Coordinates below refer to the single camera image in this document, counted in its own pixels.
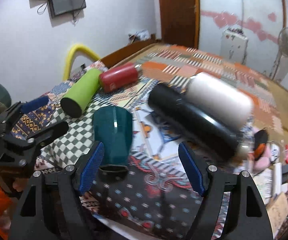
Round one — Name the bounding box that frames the white bottle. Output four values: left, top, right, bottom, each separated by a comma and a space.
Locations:
185, 72, 254, 131

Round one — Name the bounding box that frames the red bottle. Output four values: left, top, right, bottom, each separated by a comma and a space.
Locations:
99, 63, 143, 93

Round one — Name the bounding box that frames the standing electric fan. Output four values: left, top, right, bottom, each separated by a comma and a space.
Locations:
269, 27, 288, 83

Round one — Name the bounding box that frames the frosted sliding wardrobe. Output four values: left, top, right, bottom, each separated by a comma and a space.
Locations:
198, 0, 283, 76

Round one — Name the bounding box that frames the bedside clutter pile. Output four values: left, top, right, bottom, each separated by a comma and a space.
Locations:
248, 127, 288, 239

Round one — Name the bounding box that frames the striped patchwork bed mat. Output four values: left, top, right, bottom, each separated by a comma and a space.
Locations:
117, 43, 288, 144

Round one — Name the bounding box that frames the wooden bed frame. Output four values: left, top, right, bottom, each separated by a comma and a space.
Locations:
100, 34, 162, 69

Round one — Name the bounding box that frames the small black wall monitor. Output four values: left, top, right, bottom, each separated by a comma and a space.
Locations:
49, 0, 87, 18

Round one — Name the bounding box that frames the left hand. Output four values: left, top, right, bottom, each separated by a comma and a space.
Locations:
13, 178, 28, 192

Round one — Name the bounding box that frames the lime green bottle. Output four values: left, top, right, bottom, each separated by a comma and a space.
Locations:
60, 68, 102, 118

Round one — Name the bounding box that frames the dark teal ceramic cup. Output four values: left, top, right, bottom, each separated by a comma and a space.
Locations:
92, 106, 133, 181

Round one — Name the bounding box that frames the yellow foam tube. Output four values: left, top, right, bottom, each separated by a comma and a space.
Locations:
62, 43, 102, 82

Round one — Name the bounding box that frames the black thermos bottle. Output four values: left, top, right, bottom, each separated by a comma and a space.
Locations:
148, 83, 252, 161

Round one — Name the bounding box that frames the clothes pile by door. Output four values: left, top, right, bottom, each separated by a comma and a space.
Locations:
128, 30, 151, 44

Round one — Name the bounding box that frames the brown wooden door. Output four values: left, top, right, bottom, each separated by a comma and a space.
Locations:
159, 0, 200, 48

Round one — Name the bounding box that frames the white suitcase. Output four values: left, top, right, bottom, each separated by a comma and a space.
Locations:
220, 28, 248, 64

